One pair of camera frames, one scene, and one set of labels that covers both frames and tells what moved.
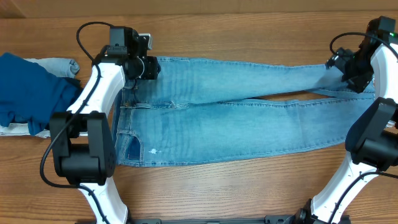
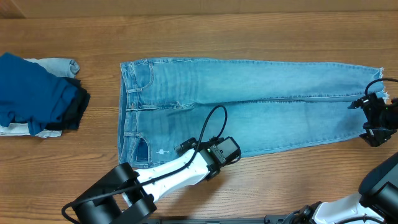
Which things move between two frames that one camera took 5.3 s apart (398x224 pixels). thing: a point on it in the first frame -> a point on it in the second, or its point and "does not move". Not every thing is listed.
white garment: [21, 129] does not move
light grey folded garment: [62, 67] does not move
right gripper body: [337, 59] -> [369, 116]
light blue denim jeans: [196, 109] does not move
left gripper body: [145, 70] -> [186, 145]
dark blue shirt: [30, 95] does not move
